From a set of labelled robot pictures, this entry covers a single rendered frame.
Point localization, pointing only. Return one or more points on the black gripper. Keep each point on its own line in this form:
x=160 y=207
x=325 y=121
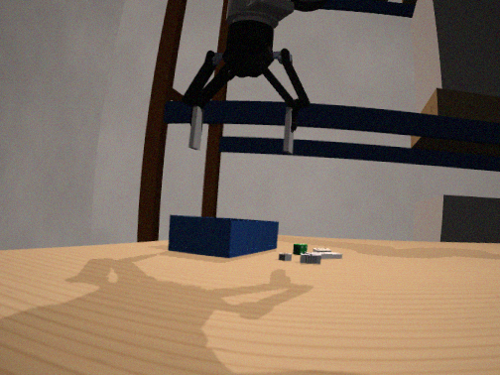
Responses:
x=245 y=55

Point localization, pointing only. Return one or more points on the small green cube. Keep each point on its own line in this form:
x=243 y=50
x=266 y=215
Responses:
x=300 y=249

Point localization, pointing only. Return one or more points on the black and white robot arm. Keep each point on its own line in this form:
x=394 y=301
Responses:
x=268 y=11

